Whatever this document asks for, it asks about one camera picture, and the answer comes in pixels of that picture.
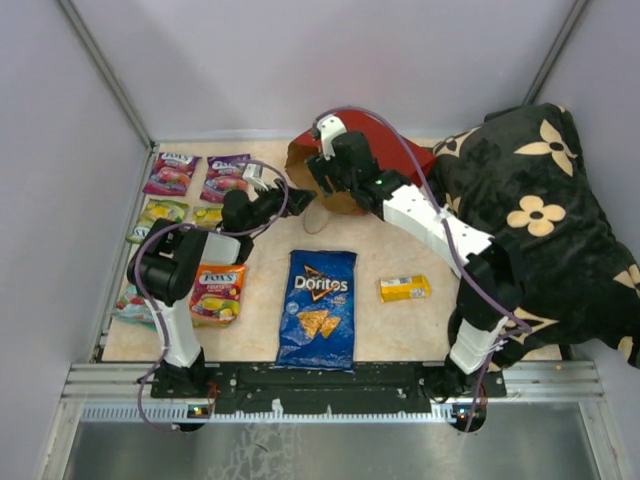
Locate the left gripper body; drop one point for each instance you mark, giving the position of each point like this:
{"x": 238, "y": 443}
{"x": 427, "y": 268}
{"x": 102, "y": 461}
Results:
{"x": 265, "y": 207}

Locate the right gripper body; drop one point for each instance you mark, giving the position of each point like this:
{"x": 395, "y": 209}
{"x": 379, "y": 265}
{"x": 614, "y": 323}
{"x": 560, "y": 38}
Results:
{"x": 342, "y": 178}

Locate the twisted paper bag handle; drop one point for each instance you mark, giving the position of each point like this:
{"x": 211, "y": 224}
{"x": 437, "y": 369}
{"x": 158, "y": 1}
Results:
{"x": 315, "y": 219}

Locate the green Fox's spring tea packet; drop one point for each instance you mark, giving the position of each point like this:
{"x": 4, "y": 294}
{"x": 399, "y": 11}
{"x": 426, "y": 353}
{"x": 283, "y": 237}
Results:
{"x": 209, "y": 217}

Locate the red paper bag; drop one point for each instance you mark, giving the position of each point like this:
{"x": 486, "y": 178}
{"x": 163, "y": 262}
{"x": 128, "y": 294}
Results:
{"x": 385, "y": 147}

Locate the purple snack packet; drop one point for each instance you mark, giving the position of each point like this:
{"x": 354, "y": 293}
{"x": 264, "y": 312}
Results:
{"x": 171, "y": 174}

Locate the orange Fox's fruits packet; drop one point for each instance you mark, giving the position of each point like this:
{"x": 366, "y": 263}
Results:
{"x": 216, "y": 294}

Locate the yellow snack bar packet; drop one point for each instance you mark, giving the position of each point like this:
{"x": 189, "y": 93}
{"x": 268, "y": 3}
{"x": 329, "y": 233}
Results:
{"x": 404, "y": 288}

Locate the blue snack packet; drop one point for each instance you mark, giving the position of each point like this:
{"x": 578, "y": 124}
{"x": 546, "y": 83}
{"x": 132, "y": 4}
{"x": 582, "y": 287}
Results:
{"x": 317, "y": 326}

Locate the teal Fox's candy packet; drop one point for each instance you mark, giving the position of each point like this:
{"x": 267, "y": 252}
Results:
{"x": 131, "y": 308}

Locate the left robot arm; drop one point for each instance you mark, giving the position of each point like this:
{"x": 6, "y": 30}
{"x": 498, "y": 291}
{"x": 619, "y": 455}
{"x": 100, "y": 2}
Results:
{"x": 164, "y": 269}

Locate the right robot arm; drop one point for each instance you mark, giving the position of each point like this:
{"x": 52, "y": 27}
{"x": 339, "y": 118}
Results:
{"x": 490, "y": 267}

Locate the black floral blanket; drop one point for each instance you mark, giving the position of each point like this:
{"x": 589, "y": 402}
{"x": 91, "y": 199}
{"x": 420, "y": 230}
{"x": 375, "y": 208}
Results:
{"x": 522, "y": 172}

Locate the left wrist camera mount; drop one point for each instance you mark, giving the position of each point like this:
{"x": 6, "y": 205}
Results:
{"x": 253, "y": 176}

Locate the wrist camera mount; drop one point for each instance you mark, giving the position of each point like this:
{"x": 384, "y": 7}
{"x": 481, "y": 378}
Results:
{"x": 326, "y": 130}
{"x": 253, "y": 176}

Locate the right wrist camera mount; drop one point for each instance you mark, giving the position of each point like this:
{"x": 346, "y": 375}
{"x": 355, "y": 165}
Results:
{"x": 326, "y": 130}

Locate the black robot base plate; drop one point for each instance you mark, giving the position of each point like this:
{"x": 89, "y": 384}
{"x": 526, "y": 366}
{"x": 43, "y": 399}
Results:
{"x": 371, "y": 388}

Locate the aluminium frame rail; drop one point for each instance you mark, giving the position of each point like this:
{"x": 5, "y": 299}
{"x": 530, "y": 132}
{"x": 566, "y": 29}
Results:
{"x": 118, "y": 391}

